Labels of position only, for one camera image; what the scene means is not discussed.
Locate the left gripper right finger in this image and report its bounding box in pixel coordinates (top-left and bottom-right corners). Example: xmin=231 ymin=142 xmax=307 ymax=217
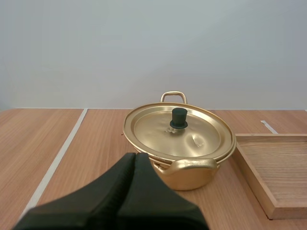
xmin=112 ymin=153 xmax=210 ymax=230

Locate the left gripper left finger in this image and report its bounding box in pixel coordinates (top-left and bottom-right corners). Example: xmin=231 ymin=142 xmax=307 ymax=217
xmin=13 ymin=152 xmax=136 ymax=230

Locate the gold lid with black knob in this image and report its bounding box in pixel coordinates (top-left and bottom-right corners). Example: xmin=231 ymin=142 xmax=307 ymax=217
xmin=123 ymin=102 xmax=235 ymax=161

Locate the shallow wooden tray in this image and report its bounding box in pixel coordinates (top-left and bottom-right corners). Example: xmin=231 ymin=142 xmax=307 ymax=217
xmin=234 ymin=133 xmax=307 ymax=220

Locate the gold pot with two handles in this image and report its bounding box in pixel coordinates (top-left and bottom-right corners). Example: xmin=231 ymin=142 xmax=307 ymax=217
xmin=122 ymin=90 xmax=237 ymax=192

